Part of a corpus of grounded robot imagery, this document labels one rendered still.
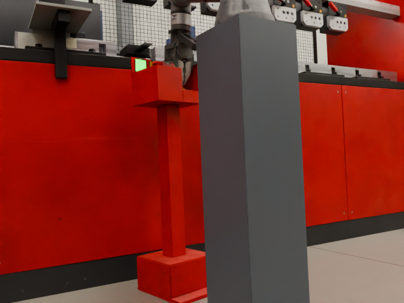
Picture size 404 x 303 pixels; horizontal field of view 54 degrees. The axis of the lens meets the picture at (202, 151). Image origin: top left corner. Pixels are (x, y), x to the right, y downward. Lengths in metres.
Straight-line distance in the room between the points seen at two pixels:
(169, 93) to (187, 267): 0.59
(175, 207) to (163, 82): 0.43
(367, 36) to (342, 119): 1.02
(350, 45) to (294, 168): 2.34
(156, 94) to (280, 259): 0.69
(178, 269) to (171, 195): 0.25
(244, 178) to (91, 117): 0.83
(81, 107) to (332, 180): 1.33
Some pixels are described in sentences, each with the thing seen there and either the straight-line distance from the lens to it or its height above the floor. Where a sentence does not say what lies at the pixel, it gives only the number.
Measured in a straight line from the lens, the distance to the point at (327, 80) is 2.24.
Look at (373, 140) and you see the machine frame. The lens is 2.45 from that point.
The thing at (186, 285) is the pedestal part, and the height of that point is 0.04.
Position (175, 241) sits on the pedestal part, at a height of 0.17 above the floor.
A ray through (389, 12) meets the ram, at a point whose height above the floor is 1.34.
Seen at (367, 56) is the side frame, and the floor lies 1.14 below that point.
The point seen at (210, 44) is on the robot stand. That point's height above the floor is 0.74.
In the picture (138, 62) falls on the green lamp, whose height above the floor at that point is 0.82.
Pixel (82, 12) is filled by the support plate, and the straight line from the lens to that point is 1.54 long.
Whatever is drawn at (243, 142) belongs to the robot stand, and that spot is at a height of 0.49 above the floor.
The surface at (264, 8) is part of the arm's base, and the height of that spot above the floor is 0.81.
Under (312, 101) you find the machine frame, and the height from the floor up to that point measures 0.73.
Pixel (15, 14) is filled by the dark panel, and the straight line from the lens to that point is 2.30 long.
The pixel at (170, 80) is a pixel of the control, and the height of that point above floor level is 0.73.
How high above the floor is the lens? 0.45
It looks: 1 degrees up
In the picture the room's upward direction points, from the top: 3 degrees counter-clockwise
